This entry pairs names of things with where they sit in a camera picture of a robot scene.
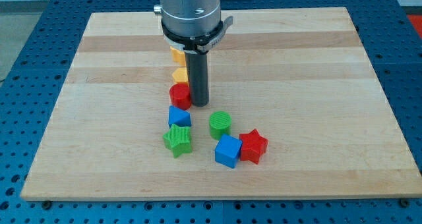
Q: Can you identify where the green star block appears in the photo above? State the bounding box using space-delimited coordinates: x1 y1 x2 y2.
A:
163 124 193 158

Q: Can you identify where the blue triangle block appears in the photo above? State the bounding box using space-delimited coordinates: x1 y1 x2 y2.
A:
168 105 192 128

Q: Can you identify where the yellow block behind arm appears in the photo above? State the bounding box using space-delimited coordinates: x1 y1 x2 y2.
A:
170 46 186 67

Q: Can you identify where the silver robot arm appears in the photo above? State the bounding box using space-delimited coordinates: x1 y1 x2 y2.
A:
156 0 232 107

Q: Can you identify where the red cylinder block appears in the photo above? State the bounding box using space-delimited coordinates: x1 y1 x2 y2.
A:
169 83 192 110

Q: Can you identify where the yellow hexagon block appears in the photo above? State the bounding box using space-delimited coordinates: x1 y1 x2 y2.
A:
171 67 189 85

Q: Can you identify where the red star block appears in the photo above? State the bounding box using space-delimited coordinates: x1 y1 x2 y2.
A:
239 129 268 164

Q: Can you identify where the blue cube block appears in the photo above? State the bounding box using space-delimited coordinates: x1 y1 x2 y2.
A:
214 134 243 169

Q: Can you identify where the black clamp ring with lever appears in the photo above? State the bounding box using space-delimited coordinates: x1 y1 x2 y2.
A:
160 15 234 55

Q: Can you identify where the green cylinder block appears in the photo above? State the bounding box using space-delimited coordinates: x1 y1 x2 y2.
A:
209 111 231 140

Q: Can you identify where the wooden board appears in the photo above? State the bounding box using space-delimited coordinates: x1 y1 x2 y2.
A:
20 8 421 201

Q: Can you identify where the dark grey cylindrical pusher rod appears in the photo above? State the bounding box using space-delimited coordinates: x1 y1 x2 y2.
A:
185 53 209 107

